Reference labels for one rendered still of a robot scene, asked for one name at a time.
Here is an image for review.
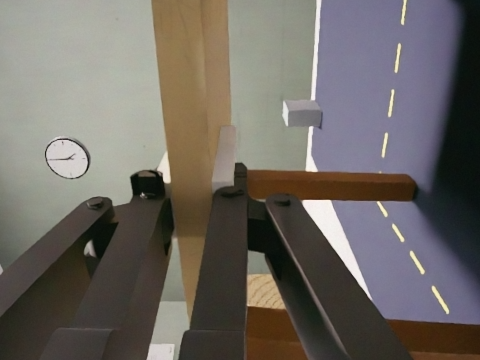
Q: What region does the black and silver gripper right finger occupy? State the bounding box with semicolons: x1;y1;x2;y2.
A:
178;126;413;360

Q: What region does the dark navy mat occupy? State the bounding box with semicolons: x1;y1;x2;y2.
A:
310;0;480;325

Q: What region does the grey rectangular block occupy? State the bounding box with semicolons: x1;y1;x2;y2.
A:
283;100;322;127

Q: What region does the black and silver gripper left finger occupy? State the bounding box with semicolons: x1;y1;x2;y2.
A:
0;153;178;360

